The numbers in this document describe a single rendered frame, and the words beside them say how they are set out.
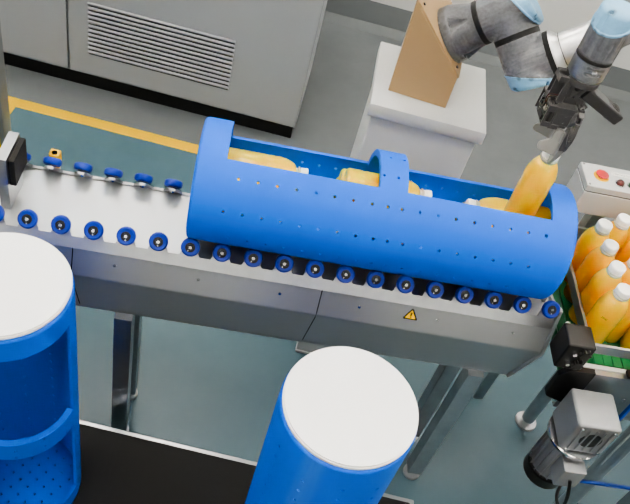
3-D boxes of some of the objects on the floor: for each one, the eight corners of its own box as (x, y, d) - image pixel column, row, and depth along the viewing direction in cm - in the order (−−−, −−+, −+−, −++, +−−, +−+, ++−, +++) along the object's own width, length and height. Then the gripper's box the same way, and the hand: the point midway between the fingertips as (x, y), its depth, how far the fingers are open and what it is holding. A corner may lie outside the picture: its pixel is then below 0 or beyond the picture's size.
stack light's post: (542, 567, 249) (748, 381, 170) (554, 569, 250) (765, 384, 171) (544, 580, 246) (755, 397, 167) (556, 582, 247) (771, 400, 168)
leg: (112, 421, 253) (116, 302, 208) (130, 423, 254) (137, 306, 209) (108, 436, 249) (111, 319, 204) (126, 439, 250) (133, 323, 205)
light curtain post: (12, 304, 275) (-55, -224, 153) (30, 307, 276) (-24, -217, 154) (7, 317, 271) (-67, -215, 149) (24, 320, 272) (-35, -207, 150)
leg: (401, 427, 274) (460, 320, 229) (416, 429, 275) (479, 323, 230) (401, 441, 270) (462, 336, 225) (417, 444, 271) (481, 339, 226)
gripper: (555, 54, 158) (515, 134, 174) (565, 86, 150) (522, 168, 166) (595, 62, 159) (551, 142, 175) (606, 95, 151) (559, 175, 167)
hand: (551, 152), depth 169 cm, fingers closed on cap, 4 cm apart
